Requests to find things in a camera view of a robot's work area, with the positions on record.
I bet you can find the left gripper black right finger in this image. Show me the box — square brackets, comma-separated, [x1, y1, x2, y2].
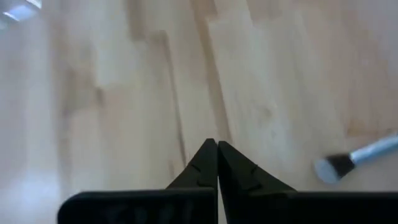
[218, 141, 398, 224]

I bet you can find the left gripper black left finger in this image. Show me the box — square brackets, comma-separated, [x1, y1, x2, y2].
[57, 138, 218, 224]

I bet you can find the thick black makeup brush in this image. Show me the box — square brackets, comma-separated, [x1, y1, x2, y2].
[313, 133, 398, 185]

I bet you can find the clear acrylic container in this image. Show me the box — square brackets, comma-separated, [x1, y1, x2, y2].
[0, 0, 43, 30]

